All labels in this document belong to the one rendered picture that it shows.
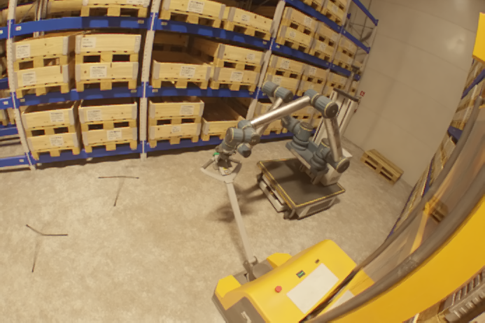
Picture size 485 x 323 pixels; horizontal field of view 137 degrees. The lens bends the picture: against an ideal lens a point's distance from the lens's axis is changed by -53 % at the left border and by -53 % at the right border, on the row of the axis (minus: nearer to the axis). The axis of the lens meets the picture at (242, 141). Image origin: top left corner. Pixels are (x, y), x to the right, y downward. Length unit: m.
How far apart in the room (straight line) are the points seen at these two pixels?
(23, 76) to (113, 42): 1.25
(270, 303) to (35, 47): 3.15
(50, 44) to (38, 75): 0.40
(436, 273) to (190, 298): 1.87
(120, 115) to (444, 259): 3.01
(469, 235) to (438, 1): 6.95
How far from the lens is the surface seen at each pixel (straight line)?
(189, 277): 2.14
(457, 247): 0.59
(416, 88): 6.47
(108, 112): 2.83
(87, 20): 2.69
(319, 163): 2.62
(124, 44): 2.60
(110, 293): 2.16
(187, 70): 2.81
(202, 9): 2.77
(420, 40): 6.77
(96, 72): 2.66
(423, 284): 0.66
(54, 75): 2.78
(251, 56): 3.23
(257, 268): 1.81
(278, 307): 1.24
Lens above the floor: 2.00
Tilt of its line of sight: 28 degrees down
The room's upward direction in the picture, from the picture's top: 16 degrees clockwise
